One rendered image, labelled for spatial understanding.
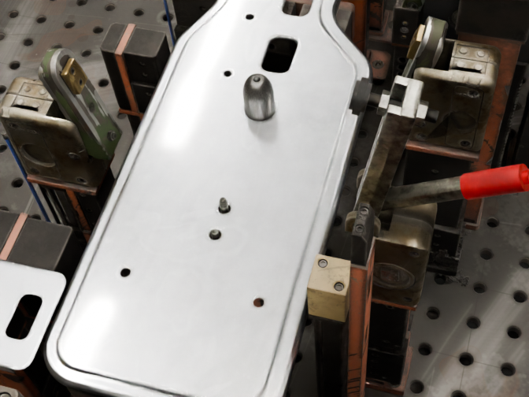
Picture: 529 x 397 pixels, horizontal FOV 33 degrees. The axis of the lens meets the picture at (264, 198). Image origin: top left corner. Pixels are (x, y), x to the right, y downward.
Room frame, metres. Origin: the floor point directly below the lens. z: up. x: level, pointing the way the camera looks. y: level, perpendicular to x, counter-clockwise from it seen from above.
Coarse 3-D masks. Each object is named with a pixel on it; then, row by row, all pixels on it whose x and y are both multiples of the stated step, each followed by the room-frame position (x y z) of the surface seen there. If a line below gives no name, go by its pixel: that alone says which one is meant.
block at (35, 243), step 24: (0, 216) 0.51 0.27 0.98; (24, 216) 0.51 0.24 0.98; (0, 240) 0.48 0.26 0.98; (24, 240) 0.48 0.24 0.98; (48, 240) 0.47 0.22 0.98; (72, 240) 0.48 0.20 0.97; (24, 264) 0.45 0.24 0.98; (48, 264) 0.45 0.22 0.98; (72, 264) 0.46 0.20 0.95; (24, 312) 0.45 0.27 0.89
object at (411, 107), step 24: (360, 96) 0.42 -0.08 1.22; (384, 96) 0.42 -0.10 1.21; (408, 96) 0.41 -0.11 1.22; (384, 120) 0.40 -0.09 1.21; (408, 120) 0.39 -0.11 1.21; (432, 120) 0.40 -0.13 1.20; (384, 144) 0.40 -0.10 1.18; (384, 168) 0.40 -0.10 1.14; (360, 192) 0.41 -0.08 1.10; (384, 192) 0.40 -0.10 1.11
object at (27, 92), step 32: (32, 96) 0.61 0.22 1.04; (32, 128) 0.58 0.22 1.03; (64, 128) 0.57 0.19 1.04; (32, 160) 0.59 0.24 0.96; (64, 160) 0.57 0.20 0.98; (96, 160) 0.58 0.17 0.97; (32, 192) 0.60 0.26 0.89; (64, 192) 0.59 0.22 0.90; (96, 192) 0.56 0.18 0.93; (64, 224) 0.59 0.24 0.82
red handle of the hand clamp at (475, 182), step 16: (464, 176) 0.40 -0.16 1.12; (480, 176) 0.39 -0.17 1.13; (496, 176) 0.38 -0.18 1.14; (512, 176) 0.38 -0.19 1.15; (528, 176) 0.37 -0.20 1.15; (400, 192) 0.41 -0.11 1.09; (416, 192) 0.40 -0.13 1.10; (432, 192) 0.40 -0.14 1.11; (448, 192) 0.39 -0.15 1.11; (464, 192) 0.38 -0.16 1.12; (480, 192) 0.38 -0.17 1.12; (496, 192) 0.37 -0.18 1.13; (512, 192) 0.37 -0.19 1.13; (384, 208) 0.41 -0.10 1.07
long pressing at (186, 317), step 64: (256, 0) 0.75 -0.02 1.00; (320, 0) 0.73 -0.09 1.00; (192, 64) 0.66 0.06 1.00; (256, 64) 0.65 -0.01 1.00; (320, 64) 0.64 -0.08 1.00; (192, 128) 0.58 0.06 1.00; (256, 128) 0.57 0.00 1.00; (320, 128) 0.56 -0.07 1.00; (128, 192) 0.51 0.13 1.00; (192, 192) 0.50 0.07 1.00; (256, 192) 0.49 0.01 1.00; (320, 192) 0.48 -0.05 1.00; (128, 256) 0.43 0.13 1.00; (192, 256) 0.43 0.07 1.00; (256, 256) 0.42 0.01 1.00; (64, 320) 0.38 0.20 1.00; (128, 320) 0.37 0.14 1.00; (192, 320) 0.36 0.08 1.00; (256, 320) 0.35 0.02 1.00; (64, 384) 0.32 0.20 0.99; (128, 384) 0.31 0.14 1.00; (192, 384) 0.30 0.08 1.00; (256, 384) 0.29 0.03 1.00
